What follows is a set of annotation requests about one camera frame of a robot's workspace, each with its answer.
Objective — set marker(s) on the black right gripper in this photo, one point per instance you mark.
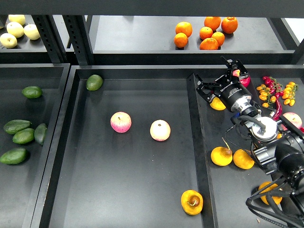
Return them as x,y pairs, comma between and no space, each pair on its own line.
228,87

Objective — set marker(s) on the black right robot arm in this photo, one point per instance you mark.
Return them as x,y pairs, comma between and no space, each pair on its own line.
277,146

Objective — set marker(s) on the yellow pear with stem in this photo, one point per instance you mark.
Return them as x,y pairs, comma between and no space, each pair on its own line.
222,156

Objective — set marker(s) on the green avocado in middle tray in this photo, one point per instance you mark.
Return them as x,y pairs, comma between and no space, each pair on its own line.
94,82

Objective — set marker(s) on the green avocado left tray right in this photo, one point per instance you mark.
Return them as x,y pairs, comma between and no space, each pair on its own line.
40,133

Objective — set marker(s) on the green avocado tray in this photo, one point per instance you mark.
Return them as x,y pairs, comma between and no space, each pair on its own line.
14,156
40,133
16,125
24,136

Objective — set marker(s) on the green avocado upper left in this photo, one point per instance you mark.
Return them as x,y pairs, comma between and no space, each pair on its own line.
31,92

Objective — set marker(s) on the pale yellow pear right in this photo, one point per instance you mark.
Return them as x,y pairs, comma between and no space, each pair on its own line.
31,32

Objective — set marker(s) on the pale yellow pear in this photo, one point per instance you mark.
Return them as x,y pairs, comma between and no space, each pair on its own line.
8,40
19,18
15,29
31,32

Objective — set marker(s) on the green avocado left tray middle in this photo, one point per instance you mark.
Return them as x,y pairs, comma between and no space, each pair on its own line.
24,136

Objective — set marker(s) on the pale yellow pear top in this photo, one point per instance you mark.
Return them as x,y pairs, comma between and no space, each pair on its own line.
19,18

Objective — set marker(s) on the pale yellow pear middle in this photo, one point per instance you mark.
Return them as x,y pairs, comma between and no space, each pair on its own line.
15,29

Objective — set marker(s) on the green avocado left tray top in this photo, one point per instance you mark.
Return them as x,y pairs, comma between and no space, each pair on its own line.
16,125

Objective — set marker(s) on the pale yellow pear front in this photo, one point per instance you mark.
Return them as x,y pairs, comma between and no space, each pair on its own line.
8,40

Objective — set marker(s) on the green avocado left tray lower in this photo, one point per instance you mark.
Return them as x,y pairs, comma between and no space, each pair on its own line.
14,156

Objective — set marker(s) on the bright red apple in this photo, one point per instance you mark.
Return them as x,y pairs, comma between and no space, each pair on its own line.
244,80

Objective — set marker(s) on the orange fruit front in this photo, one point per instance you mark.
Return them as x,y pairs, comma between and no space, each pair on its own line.
209,44

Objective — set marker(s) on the orange cherry tomato bunch left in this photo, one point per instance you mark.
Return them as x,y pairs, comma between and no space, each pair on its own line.
266,97

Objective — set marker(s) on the orange cherry tomato bunch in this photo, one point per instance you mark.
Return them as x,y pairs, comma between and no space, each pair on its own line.
289,93
266,97

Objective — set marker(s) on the orange fruit right small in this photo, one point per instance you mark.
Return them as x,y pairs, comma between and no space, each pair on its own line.
219,37

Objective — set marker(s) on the red cherry tomato bunch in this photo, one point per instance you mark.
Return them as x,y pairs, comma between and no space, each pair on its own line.
273,87

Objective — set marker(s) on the orange fruit centre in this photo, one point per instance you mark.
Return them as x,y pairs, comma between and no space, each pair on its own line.
205,32

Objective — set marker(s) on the orange fruit top right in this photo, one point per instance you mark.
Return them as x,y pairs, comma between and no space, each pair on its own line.
229,25

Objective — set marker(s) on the orange fruit lower left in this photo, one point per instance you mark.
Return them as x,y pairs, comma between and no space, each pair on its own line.
180,40

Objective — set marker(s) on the red chili pepper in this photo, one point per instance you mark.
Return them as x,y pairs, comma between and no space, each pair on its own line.
278,111

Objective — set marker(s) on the orange cherry tomato bunch right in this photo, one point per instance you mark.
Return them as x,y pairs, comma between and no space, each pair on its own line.
289,93

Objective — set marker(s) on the pink apple far right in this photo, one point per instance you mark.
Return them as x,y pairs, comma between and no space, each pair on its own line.
294,118

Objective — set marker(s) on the pale pink apple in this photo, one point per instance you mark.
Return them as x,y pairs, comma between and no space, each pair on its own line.
160,130

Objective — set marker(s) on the black right tray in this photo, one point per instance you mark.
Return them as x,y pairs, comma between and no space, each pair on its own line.
225,189

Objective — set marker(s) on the black tray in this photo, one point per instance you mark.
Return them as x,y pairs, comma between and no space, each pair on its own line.
225,189
98,178
20,183

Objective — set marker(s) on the pink red apple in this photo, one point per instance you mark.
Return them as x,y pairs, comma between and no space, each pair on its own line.
120,122

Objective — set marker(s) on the black upper shelf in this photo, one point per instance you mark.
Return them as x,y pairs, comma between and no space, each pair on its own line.
130,32

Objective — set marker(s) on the black middle tray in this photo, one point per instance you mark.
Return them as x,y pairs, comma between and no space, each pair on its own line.
98,178

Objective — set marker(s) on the black left tray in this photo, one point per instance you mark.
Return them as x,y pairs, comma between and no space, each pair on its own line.
20,183

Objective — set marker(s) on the black perforated shelf post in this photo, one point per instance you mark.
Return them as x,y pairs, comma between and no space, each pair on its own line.
51,38
79,36

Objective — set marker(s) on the black perforated shelf post left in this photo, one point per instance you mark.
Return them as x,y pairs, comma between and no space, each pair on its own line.
51,38

